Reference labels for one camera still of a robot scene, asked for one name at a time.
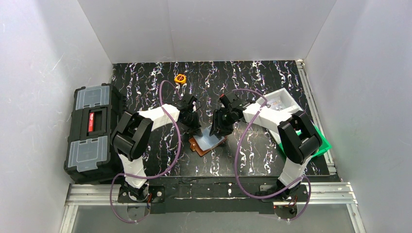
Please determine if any white card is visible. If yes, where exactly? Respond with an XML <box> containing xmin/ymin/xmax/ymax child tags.
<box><xmin>267</xmin><ymin>99</ymin><xmax>285</xmax><ymax>111</ymax></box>

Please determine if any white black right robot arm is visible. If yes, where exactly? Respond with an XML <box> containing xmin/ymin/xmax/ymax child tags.
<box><xmin>209</xmin><ymin>88</ymin><xmax>323</xmax><ymax>200</ymax></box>

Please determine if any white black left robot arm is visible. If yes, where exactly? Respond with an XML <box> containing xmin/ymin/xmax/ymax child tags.
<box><xmin>110</xmin><ymin>94</ymin><xmax>202</xmax><ymax>189</ymax></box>

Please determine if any orange round cap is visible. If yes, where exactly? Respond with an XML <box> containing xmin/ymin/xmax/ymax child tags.
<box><xmin>174</xmin><ymin>74</ymin><xmax>187</xmax><ymax>84</ymax></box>

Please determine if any white plastic bin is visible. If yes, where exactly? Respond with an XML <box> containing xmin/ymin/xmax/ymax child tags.
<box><xmin>259</xmin><ymin>88</ymin><xmax>303</xmax><ymax>120</ymax></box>

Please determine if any green plastic bin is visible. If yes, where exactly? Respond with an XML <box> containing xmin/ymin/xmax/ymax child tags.
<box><xmin>278</xmin><ymin>126</ymin><xmax>332</xmax><ymax>157</ymax></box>

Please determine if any black toolbox with clear lids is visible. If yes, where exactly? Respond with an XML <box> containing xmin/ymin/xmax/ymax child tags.
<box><xmin>63</xmin><ymin>83</ymin><xmax>126</xmax><ymax>184</ymax></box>

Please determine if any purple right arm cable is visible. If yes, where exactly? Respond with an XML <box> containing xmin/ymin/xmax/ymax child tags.
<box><xmin>230</xmin><ymin>88</ymin><xmax>312</xmax><ymax>222</ymax></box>

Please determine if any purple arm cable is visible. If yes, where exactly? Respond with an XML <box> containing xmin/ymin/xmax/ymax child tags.
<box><xmin>108</xmin><ymin>80</ymin><xmax>184</xmax><ymax>224</ymax></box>
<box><xmin>230</xmin><ymin>88</ymin><xmax>312</xmax><ymax>222</ymax></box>

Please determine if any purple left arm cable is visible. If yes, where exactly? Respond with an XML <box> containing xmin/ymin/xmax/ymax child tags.
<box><xmin>108</xmin><ymin>80</ymin><xmax>184</xmax><ymax>224</ymax></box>

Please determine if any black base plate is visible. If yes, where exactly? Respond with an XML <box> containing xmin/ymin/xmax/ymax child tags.
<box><xmin>117</xmin><ymin>177</ymin><xmax>309</xmax><ymax>216</ymax></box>

